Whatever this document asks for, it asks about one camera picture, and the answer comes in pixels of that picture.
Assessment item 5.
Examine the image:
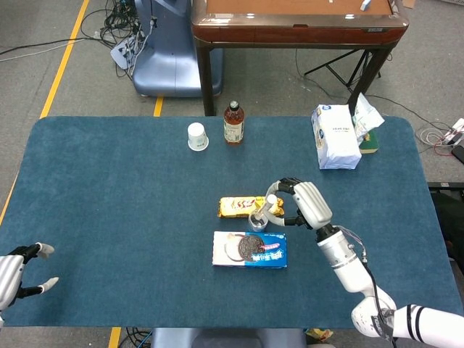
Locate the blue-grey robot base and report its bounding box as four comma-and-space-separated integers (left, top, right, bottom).
132, 0, 224, 99

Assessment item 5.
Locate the white power strip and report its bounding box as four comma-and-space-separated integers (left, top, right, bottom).
110, 36, 141, 70

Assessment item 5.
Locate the yellow biscuit pack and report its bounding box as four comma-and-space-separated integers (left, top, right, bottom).
217, 196, 285, 218

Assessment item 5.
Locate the black box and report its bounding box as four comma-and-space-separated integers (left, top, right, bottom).
427, 182, 464, 254

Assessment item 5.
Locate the blue Oreo cookie box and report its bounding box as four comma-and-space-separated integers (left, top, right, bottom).
212, 231, 289, 270

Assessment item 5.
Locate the crumpled white plastic wrapper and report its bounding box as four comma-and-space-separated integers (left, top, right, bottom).
349, 92, 385, 146

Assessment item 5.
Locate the black cable bundle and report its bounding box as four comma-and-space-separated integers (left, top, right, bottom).
79, 0, 146, 79

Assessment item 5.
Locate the yellow crumpled wrapper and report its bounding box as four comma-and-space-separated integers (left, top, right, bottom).
306, 328, 336, 344

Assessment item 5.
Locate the power strip with red plugs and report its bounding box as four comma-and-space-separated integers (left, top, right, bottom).
444, 117, 464, 146

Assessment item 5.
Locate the clear tube with white cap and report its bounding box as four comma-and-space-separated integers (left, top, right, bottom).
253, 194, 277, 223

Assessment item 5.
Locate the brown mahjong table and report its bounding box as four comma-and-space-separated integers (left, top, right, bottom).
191, 0, 410, 117

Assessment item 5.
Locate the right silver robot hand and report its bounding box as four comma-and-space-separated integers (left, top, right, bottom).
265, 176, 334, 231

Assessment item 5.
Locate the blue table mat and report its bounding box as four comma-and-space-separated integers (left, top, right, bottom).
0, 115, 454, 331

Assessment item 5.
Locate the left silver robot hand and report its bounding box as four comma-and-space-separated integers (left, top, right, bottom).
0, 241, 59, 311

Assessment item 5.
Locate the small clear glass cup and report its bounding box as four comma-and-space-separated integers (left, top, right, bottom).
248, 212, 270, 233

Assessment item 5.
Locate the white tissue pack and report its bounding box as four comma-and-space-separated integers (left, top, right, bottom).
310, 104, 363, 170

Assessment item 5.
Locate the white paper cup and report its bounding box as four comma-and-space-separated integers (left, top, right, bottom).
187, 122, 211, 151

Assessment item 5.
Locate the grey robot torso base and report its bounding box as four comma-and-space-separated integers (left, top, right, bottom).
150, 328, 307, 348

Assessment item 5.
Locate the black tripod stand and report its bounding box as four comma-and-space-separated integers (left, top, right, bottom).
303, 49, 382, 91

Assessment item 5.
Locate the amber tea bottle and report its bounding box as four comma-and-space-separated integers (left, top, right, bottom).
223, 100, 245, 147

